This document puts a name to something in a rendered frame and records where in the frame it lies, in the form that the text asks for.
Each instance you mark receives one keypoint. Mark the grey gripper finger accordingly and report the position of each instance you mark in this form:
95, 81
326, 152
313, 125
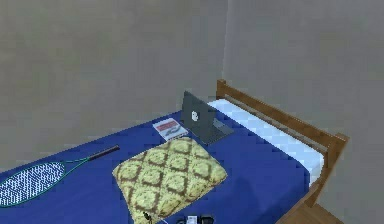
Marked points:
147, 216

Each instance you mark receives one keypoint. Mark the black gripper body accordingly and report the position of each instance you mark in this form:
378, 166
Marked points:
180, 221

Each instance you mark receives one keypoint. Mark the yellow brown patterned pillow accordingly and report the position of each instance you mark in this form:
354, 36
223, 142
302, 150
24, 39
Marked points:
170, 173

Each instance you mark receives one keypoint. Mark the white book with red cover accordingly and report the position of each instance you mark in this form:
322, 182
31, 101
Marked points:
170, 129

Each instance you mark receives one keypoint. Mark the wooden bed with blue cover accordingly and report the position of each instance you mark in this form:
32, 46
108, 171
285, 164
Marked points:
260, 173

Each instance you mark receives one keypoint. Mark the grey open laptop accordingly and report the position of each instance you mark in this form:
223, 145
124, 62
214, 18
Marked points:
200, 121

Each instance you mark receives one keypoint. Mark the green tennis racket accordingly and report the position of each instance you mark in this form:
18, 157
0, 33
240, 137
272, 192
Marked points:
31, 183

